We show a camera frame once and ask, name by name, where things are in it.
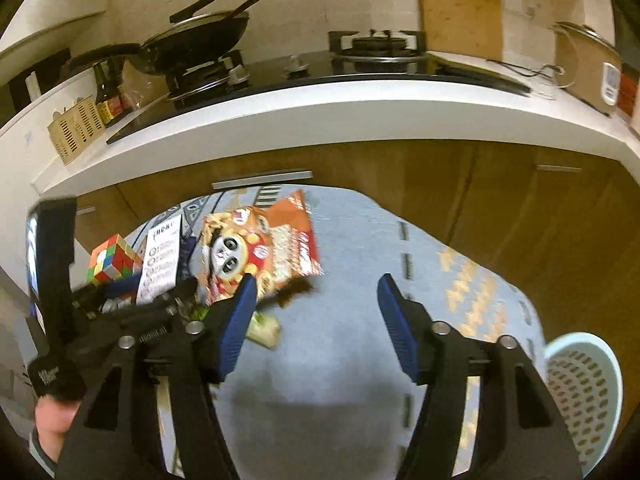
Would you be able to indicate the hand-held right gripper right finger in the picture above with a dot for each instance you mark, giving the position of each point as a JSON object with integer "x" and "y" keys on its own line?
{"x": 400, "y": 330}

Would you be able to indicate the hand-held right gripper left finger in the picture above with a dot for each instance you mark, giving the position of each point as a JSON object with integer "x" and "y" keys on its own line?
{"x": 235, "y": 330}

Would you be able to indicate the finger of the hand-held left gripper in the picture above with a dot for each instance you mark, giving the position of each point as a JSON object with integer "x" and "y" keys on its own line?
{"x": 125, "y": 287}
{"x": 150, "y": 312}

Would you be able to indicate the orange panda snack bag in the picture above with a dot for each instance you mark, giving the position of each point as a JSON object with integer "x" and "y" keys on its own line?
{"x": 260, "y": 245}

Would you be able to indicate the teal plastic basket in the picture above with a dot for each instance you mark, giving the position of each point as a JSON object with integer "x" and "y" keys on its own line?
{"x": 585, "y": 400}

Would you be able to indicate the person's left forearm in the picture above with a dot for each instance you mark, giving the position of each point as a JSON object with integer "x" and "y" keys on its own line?
{"x": 42, "y": 455}

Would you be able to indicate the person's left hand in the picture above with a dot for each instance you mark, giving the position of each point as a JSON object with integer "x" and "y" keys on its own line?
{"x": 52, "y": 417}

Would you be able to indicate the small silver object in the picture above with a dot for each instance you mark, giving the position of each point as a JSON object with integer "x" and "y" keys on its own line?
{"x": 120, "y": 305}

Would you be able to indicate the green white wrapper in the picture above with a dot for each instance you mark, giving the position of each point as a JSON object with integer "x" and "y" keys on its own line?
{"x": 265, "y": 330}

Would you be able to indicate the colourful puzzle cube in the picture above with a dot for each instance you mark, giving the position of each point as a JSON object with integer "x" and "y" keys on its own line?
{"x": 112, "y": 260}

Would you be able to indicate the white carton box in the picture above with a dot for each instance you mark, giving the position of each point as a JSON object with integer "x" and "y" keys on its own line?
{"x": 160, "y": 255}

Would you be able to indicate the patterned grey tablecloth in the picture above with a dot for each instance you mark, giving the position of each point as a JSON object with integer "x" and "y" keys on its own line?
{"x": 340, "y": 360}

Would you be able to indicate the yellow slotted basket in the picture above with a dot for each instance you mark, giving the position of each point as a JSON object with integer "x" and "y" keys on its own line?
{"x": 75, "y": 130}

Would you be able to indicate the wooden base cabinets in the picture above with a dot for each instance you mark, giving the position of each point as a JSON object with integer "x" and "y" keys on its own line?
{"x": 500, "y": 210}

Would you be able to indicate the dark sauce bottle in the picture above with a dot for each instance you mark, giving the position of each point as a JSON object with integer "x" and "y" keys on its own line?
{"x": 107, "y": 105}

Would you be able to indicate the white countertop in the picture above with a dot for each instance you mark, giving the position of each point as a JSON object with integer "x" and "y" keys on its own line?
{"x": 350, "y": 110}

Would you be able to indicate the black wok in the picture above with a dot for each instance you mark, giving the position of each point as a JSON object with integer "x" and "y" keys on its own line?
{"x": 200, "y": 40}

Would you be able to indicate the black gas stove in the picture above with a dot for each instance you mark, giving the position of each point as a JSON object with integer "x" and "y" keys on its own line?
{"x": 310, "y": 67}

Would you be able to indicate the glass wok lid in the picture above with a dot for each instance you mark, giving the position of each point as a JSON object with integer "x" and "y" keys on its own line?
{"x": 210, "y": 19}

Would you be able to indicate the beige rice cooker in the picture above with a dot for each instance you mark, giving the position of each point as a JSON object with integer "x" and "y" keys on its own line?
{"x": 580, "y": 70}

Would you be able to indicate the wooden cutting board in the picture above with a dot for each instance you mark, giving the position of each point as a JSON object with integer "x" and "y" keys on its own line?
{"x": 455, "y": 10}

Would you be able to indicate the red container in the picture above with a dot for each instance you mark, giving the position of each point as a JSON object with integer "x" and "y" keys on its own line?
{"x": 629, "y": 95}

